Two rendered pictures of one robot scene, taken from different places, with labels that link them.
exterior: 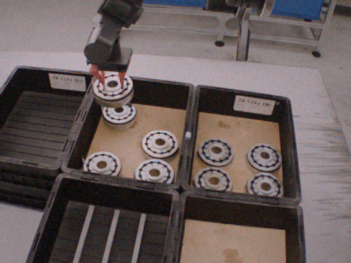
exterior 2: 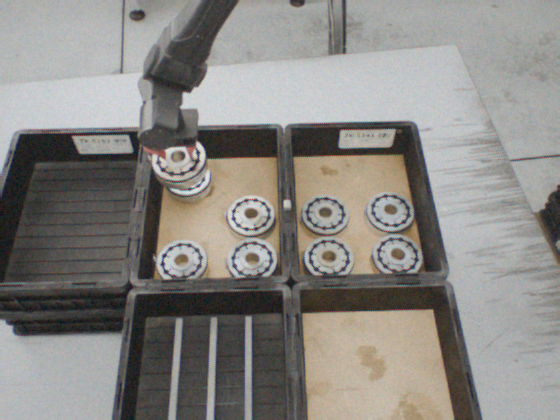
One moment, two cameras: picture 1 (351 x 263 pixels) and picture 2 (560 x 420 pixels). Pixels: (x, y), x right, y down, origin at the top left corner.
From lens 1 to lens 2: 0.23 m
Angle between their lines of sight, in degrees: 10
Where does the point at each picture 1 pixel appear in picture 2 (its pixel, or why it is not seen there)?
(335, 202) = (500, 251)
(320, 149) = (468, 175)
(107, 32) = (166, 110)
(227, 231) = (358, 322)
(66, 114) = (113, 190)
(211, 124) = (312, 172)
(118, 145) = (196, 224)
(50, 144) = (100, 241)
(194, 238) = (317, 338)
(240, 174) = (360, 239)
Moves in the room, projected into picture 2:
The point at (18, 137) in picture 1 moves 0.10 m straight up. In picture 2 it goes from (48, 238) to (31, 212)
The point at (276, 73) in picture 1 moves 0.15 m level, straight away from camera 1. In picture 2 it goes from (392, 65) to (396, 33)
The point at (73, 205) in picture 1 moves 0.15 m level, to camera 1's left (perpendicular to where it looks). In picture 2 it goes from (153, 322) to (75, 330)
